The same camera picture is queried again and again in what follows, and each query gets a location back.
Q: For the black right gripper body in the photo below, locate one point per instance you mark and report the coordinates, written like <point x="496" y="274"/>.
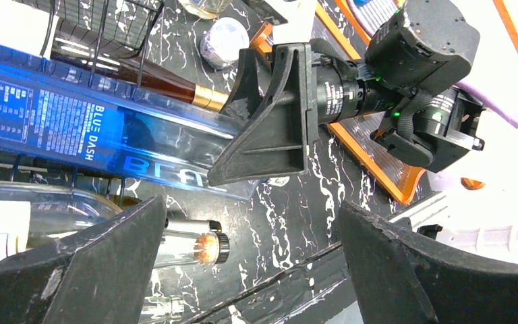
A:
<point x="409" y="74"/>

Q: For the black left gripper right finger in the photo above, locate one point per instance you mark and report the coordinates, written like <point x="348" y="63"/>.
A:
<point x="400" y="276"/>

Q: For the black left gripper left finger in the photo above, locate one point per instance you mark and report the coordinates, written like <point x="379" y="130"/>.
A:
<point x="97" y="275"/>

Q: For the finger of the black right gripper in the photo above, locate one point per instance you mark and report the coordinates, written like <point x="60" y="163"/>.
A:
<point x="274" y="144"/>
<point x="246" y="101"/>

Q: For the clear round glass bottle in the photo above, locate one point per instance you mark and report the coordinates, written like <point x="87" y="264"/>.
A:
<point x="34" y="215"/>

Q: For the blue square glass bottle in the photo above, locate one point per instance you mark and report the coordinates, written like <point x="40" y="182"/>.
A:
<point x="58" y="112"/>

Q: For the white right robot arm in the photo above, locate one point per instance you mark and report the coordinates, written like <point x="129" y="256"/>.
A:
<point x="496" y="166"/>

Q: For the clear bottle with cork stopper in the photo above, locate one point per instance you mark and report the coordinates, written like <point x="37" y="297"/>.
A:
<point x="190" y="242"/>

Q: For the tall clear bottle black cap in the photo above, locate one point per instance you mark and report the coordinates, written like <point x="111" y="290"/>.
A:
<point x="205" y="9"/>

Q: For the orange framed glass shelf rack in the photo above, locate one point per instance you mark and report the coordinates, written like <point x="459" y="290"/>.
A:
<point x="348" y="25"/>

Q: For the brown bottle with gold cap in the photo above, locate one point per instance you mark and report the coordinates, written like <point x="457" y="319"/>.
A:
<point x="160" y="80"/>

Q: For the clear jar of paper clips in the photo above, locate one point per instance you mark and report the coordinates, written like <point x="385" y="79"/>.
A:
<point x="220" y="46"/>

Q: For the black aluminium base frame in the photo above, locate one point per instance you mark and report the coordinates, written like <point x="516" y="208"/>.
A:
<point x="286" y="265"/>

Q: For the black wire wine rack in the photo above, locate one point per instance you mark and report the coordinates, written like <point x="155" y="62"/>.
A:
<point x="107" y="37"/>

